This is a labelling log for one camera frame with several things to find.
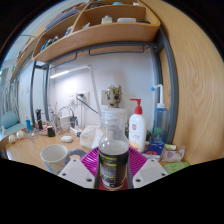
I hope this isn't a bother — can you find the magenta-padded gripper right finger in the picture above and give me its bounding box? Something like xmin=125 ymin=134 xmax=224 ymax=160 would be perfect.
xmin=126 ymin=147 xmax=169 ymax=189

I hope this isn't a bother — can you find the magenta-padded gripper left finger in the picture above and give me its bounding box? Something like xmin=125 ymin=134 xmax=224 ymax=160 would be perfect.
xmin=57 ymin=146 xmax=101 ymax=190

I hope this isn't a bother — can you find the clear bottle with black label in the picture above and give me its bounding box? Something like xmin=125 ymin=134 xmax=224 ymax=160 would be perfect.
xmin=97 ymin=105 xmax=130 ymax=191

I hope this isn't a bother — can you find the blue packet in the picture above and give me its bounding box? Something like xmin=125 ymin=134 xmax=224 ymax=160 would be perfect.
xmin=143 ymin=141 xmax=166 ymax=158

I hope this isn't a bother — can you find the white mug with blue print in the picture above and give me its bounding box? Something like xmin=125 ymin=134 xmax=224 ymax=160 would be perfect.
xmin=39 ymin=143 xmax=88 ymax=176

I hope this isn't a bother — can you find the green packet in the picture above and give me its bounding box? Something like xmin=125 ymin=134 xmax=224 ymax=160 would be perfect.
xmin=163 ymin=161 xmax=190 ymax=175

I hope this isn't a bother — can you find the white pink packet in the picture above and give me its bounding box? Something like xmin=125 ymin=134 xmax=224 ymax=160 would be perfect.
xmin=161 ymin=145 xmax=186 ymax=163

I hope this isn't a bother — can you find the small white oval case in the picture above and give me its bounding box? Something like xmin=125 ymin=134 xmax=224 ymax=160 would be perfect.
xmin=60 ymin=135 xmax=74 ymax=144

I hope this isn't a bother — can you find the white tissue pack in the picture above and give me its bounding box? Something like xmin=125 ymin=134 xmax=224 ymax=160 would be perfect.
xmin=79 ymin=124 xmax=103 ymax=149

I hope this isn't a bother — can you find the white pump bottle red cap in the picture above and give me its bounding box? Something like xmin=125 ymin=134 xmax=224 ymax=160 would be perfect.
xmin=128 ymin=98 xmax=148 ymax=154

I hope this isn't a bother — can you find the small black box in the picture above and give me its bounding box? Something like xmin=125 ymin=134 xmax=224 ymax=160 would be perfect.
xmin=47 ymin=125 xmax=56 ymax=138

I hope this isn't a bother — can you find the blue wash bottle bent nozzle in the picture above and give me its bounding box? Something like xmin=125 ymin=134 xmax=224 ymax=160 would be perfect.
xmin=150 ymin=83 xmax=170 ymax=145

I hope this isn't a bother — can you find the white power adapter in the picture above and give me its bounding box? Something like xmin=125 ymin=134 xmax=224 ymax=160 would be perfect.
xmin=59 ymin=114 xmax=73 ymax=131

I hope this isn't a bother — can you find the black upright device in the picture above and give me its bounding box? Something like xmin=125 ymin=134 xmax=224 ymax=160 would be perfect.
xmin=34 ymin=108 xmax=44 ymax=130

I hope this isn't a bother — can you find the small blue bottle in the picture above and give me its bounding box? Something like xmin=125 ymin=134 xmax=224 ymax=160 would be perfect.
xmin=25 ymin=114 xmax=33 ymax=133

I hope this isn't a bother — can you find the wooden robot figurine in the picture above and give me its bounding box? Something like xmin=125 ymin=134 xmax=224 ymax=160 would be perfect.
xmin=105 ymin=84 xmax=124 ymax=109

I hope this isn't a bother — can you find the teal cushion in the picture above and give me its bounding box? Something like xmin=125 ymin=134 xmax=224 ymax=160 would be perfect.
xmin=0 ymin=111 xmax=19 ymax=129

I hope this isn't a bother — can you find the wooden wardrobe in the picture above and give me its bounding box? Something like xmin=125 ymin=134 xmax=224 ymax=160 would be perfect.
xmin=143 ymin=0 xmax=224 ymax=166

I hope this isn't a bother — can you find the wooden shelf unit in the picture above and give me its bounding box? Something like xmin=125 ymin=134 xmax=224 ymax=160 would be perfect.
xmin=32 ymin=0 xmax=162 ymax=64

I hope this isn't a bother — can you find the white wall socket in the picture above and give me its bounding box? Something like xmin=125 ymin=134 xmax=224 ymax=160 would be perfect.
xmin=75 ymin=91 xmax=90 ymax=106

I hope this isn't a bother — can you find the long wooden wall shelf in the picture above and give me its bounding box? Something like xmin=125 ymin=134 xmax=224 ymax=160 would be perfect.
xmin=9 ymin=36 xmax=44 ymax=83

